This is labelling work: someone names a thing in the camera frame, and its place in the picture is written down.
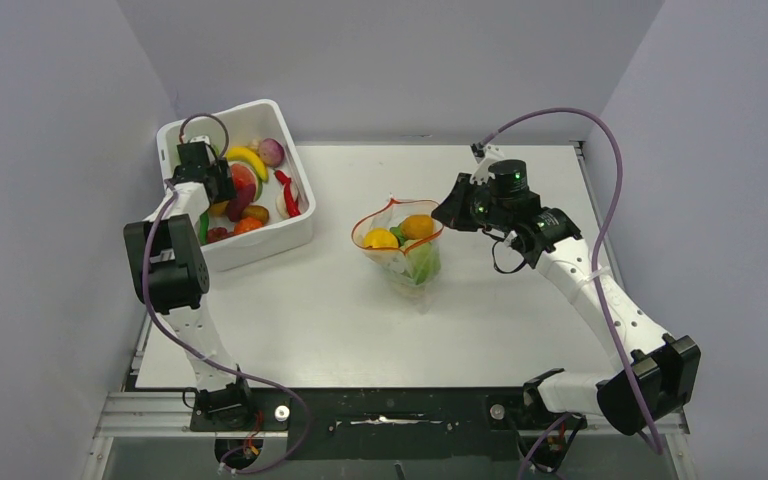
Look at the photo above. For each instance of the yellow pear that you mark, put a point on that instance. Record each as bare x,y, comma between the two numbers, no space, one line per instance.
380,238

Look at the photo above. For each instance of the orange tangerine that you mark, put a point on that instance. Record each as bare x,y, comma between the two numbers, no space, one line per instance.
247,224

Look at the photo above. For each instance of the purple onion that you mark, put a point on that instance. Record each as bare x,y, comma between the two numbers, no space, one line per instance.
271,152

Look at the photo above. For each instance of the red grapes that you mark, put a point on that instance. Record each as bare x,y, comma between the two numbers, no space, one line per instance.
217,234

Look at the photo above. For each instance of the clear orange zip bag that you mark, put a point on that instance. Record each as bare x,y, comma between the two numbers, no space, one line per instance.
391,215

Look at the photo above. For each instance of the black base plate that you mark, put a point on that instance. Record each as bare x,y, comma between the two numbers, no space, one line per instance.
498,423

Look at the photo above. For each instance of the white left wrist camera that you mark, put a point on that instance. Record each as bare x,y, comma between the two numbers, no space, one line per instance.
203,139

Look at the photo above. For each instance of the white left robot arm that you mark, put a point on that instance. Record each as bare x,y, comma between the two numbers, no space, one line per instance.
171,278

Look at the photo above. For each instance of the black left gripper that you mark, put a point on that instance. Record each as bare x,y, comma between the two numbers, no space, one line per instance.
219,170

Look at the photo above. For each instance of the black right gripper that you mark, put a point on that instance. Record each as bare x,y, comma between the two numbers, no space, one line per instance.
453,212

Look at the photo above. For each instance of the watermelon slice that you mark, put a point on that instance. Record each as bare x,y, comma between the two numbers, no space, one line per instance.
243,176

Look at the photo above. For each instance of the white plastic bin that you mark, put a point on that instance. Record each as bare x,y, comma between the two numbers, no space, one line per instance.
246,125

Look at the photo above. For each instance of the red chili pepper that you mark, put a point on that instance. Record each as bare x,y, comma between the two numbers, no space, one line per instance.
283,178

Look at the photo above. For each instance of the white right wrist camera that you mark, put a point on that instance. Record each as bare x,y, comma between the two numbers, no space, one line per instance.
485,156

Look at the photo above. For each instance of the yellow lemon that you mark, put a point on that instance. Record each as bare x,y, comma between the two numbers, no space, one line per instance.
218,209

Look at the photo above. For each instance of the white mushroom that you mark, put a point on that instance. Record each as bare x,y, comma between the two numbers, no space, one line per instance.
287,204

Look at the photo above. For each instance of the brown potato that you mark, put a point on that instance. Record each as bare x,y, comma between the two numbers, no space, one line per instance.
256,212

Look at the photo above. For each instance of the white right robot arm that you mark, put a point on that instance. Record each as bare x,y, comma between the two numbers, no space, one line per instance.
656,371

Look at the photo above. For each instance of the purple sweet potato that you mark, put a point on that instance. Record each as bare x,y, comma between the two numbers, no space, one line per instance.
243,198

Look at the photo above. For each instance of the yellow banana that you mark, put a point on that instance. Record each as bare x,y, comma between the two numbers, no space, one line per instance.
250,157

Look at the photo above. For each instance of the green lettuce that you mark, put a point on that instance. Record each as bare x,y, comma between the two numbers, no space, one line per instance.
422,261

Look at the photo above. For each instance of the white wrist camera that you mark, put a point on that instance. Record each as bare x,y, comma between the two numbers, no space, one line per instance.
485,156
203,139

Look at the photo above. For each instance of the green cucumber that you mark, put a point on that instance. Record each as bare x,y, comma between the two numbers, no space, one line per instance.
203,229

